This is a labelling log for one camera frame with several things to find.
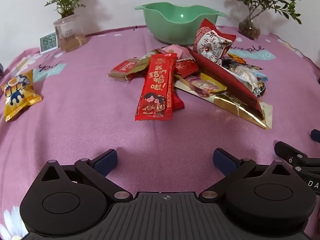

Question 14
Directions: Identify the red gold long snack bag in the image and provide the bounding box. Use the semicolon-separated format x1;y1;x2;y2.
174;51;273;129

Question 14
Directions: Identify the yellow pink bread packet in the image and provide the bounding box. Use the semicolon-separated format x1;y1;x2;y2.
178;73;227;97

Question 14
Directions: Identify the orange candy packet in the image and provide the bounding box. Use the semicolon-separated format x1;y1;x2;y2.
228;53;263;70

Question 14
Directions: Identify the long red wedding candy pack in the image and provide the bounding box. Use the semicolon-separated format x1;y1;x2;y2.
135;53;177;121

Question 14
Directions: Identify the clear bag white snack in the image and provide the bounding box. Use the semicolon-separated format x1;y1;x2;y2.
231;63;258;86

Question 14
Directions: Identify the white blue sachet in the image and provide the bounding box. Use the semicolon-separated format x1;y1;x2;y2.
248;68;268;82

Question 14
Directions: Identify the red biscuit packet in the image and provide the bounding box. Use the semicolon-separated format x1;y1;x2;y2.
107;58;138;81

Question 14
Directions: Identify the yellow chip bag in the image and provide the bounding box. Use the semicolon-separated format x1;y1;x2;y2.
1;70;42;122

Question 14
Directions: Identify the small red snack packet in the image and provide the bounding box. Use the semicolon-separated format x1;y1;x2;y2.
174;59;199;78

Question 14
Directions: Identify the pink small packet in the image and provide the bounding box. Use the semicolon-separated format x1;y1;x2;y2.
162;44;192;60

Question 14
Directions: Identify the red white sweet bag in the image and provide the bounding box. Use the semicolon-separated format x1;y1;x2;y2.
193;18;236;65

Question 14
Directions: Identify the white digital clock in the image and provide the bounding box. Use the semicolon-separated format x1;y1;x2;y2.
39;32;59;54

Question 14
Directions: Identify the feathery plant in clear cup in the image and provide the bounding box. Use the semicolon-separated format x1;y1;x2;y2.
45;0;86;53

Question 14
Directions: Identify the green plastic bowl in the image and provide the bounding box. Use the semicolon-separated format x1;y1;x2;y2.
135;2;227;46

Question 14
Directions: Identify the leafy plant in glass vase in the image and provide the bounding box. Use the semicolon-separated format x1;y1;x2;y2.
226;0;303;40

